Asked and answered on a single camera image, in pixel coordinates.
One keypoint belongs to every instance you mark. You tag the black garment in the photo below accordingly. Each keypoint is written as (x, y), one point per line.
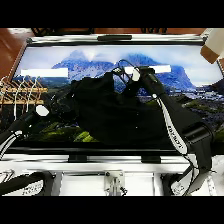
(110, 116)

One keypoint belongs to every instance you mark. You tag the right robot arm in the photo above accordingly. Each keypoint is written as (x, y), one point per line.
(186, 125)

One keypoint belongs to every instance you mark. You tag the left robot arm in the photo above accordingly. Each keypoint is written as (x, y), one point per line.
(23, 122)

